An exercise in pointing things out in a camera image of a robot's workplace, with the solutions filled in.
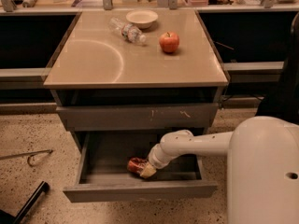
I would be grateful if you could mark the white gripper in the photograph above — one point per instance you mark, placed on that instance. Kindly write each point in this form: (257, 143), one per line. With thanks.
(156, 160)

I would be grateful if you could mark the red crushed coke can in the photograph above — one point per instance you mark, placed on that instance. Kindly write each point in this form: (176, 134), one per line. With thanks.
(136, 165)

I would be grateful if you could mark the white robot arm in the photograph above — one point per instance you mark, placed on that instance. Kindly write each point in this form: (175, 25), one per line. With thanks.
(262, 167)

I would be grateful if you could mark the open grey middle drawer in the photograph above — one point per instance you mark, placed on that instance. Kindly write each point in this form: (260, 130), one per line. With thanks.
(103, 175)

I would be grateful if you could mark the closed grey top drawer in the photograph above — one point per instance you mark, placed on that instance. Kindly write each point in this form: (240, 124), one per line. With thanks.
(136, 117)

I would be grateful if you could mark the grey drawer cabinet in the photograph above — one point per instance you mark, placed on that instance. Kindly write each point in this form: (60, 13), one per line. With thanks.
(97, 67)

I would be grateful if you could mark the metal hook rod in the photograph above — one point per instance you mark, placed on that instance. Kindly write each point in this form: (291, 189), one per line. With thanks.
(28, 155)

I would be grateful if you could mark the red apple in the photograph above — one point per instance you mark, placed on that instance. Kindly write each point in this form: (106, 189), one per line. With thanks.
(169, 42)

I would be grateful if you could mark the clear plastic water bottle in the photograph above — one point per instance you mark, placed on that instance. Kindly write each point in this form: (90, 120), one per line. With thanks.
(127, 31)

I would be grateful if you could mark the black office chair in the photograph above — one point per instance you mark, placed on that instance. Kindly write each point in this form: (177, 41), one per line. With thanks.
(283, 101)

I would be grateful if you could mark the black chair leg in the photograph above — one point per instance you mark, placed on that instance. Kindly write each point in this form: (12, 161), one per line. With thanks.
(6, 218)

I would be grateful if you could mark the white ceramic bowl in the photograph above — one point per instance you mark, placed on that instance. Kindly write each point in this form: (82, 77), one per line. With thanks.
(143, 19)

